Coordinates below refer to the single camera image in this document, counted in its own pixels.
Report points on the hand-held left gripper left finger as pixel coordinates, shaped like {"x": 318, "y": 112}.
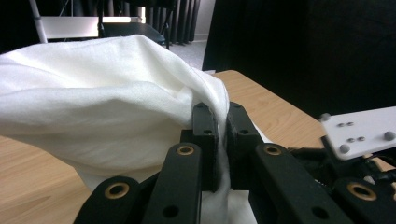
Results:
{"x": 205, "y": 140}

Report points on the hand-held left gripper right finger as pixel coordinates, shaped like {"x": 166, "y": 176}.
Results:
{"x": 241, "y": 133}

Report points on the white tiered skirt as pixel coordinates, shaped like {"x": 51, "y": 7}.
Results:
{"x": 93, "y": 109}

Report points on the black drape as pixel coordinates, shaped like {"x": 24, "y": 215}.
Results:
{"x": 305, "y": 53}

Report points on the dark pleated curtain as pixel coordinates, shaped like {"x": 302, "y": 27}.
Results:
{"x": 180, "y": 18}

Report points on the black folding chair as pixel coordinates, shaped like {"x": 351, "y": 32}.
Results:
{"x": 134, "y": 29}

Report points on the white desk frame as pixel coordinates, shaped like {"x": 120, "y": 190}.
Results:
{"x": 70, "y": 26}

